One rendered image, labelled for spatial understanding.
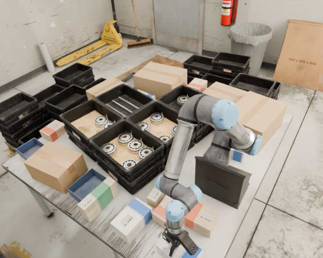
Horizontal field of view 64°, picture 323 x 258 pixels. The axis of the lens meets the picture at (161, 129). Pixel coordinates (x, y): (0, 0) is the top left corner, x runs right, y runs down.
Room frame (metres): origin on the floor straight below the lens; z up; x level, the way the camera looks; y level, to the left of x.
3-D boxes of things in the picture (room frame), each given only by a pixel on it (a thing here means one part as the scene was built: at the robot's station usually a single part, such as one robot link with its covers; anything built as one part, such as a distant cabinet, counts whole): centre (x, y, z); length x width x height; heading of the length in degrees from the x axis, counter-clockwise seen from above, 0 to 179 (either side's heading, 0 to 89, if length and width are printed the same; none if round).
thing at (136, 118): (1.38, 0.00, 0.87); 0.40 x 0.30 x 0.11; 42
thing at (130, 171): (1.18, 0.23, 0.92); 0.40 x 0.30 x 0.02; 42
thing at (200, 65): (3.10, -0.59, 0.31); 0.40 x 0.30 x 0.34; 52
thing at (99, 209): (0.90, 0.39, 0.73); 0.24 x 0.06 x 0.06; 141
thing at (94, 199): (0.90, 0.39, 0.79); 0.24 x 0.06 x 0.06; 140
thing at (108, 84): (1.99, 0.45, 0.78); 0.30 x 0.22 x 0.16; 136
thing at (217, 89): (1.76, -0.54, 0.78); 0.30 x 0.22 x 0.16; 47
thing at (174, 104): (1.58, -0.22, 0.87); 0.40 x 0.30 x 0.11; 42
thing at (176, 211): (0.58, -0.03, 1.06); 0.09 x 0.08 x 0.11; 134
